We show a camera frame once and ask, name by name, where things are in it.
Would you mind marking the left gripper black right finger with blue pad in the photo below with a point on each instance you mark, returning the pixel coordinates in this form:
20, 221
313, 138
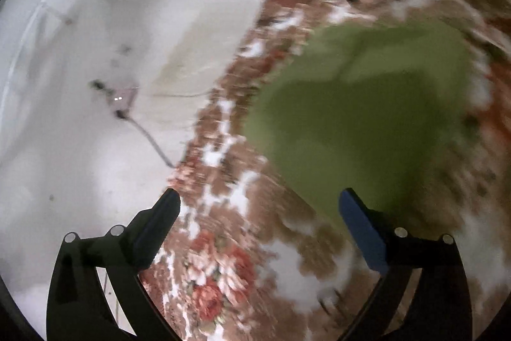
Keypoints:
422, 292

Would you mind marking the wall power socket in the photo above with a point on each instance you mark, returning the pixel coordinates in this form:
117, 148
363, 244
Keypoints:
120, 99

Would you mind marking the olive green garment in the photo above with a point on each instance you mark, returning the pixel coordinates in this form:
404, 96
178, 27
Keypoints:
371, 107

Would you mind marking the floral brown white blanket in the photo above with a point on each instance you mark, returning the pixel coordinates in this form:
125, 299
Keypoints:
250, 260

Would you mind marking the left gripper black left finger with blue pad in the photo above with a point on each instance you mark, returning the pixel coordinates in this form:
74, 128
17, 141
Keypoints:
77, 308

